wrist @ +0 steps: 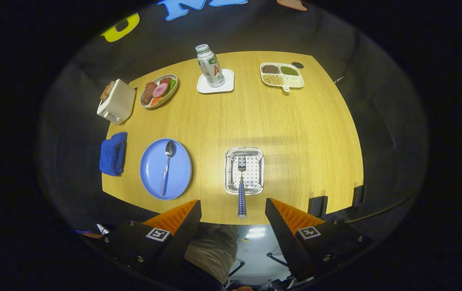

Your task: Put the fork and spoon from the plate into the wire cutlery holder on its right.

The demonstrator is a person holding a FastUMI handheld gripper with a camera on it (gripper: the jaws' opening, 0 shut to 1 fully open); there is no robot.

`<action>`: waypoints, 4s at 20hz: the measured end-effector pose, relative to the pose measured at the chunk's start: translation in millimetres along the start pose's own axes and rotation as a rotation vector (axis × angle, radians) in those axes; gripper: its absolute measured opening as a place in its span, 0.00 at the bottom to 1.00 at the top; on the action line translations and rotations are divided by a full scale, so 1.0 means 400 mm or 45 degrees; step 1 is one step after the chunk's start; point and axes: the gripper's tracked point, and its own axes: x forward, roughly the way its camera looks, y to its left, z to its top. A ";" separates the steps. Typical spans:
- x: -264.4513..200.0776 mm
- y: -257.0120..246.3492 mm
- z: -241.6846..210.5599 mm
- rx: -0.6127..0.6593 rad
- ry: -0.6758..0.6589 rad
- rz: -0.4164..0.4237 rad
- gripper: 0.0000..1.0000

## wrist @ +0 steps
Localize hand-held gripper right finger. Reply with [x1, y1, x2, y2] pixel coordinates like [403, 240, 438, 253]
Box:
[264, 198, 373, 283]

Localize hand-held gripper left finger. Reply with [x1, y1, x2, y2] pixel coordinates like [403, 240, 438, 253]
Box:
[100, 199, 202, 283]

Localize fork with checkered handle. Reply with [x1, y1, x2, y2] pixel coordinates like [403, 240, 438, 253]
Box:
[237, 155, 248, 219]

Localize spoon with checkered handle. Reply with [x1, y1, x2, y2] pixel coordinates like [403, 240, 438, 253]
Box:
[159, 140, 177, 197]

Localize black chair base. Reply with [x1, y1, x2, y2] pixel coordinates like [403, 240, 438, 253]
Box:
[229, 253, 292, 279]

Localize black table clamp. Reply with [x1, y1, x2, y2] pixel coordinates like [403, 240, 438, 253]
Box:
[352, 185, 365, 207]
[308, 196, 328, 218]

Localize blue round plate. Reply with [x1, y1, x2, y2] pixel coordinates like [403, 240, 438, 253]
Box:
[140, 138, 193, 200]

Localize blue folded towel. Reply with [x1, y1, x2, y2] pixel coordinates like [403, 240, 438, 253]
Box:
[99, 132, 128, 177]

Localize beige food plate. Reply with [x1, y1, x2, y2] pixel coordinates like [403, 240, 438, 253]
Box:
[140, 74, 179, 109]

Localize white toaster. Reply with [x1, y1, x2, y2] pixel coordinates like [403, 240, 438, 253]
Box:
[97, 79, 136, 125]

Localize large brown meat piece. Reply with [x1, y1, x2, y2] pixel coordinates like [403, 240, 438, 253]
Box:
[142, 82, 158, 105]

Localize white divided dish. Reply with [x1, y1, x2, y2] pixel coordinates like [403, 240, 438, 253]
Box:
[260, 62, 305, 93]

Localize white square coaster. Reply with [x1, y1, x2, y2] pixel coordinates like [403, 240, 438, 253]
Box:
[197, 69, 235, 94]

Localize white green-capped bottle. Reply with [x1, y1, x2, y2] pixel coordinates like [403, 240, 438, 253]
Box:
[195, 44, 226, 88]

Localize black cable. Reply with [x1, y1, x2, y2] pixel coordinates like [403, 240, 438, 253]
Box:
[344, 190, 422, 225]

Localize metal wire basket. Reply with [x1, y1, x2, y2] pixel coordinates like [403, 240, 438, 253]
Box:
[225, 147, 265, 196]

